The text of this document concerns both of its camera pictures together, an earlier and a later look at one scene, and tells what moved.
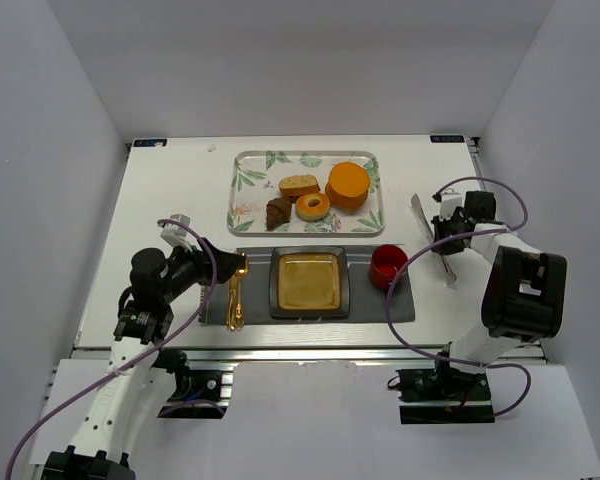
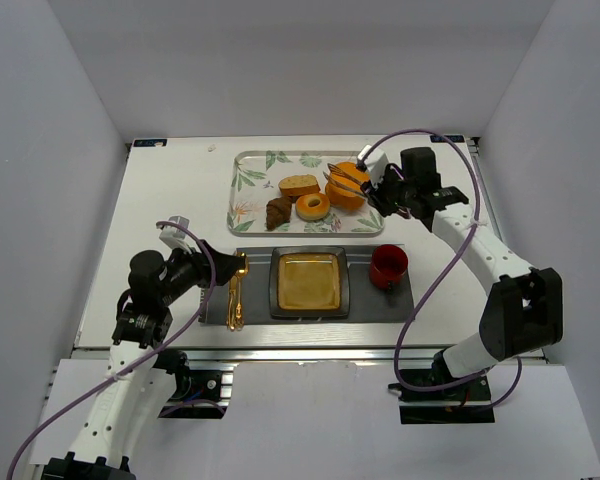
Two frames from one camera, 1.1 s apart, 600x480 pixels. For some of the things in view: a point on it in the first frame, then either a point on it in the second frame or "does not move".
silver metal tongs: (447, 272) → (358, 191)
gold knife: (232, 290) does not move
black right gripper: (445, 232) → (380, 189)
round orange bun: (347, 186) does not move
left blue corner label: (150, 142) does not move
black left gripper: (212, 260) does not move
